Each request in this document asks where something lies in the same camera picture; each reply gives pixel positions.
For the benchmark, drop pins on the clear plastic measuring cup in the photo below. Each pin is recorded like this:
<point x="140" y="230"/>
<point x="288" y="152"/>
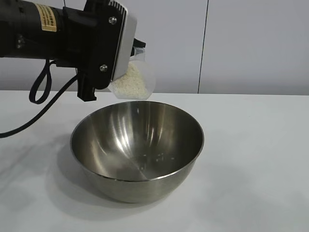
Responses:
<point x="147" y="72"/>

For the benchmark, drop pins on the white uncooked rice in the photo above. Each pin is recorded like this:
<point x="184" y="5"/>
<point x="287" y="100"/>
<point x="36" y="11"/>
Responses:
<point x="132" y="84"/>

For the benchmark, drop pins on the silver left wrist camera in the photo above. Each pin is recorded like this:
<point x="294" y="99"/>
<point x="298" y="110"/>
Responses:
<point x="126" y="43"/>

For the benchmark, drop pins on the stainless steel mixing bowl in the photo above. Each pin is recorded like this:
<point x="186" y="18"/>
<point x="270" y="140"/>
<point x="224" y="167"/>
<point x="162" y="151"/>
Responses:
<point x="135" y="183"/>

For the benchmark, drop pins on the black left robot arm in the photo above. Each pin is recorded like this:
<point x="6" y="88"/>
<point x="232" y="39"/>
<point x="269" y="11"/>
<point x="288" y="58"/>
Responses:
<point x="24" y="36"/>

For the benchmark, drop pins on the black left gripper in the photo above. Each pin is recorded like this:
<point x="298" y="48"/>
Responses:
<point x="91" y="43"/>

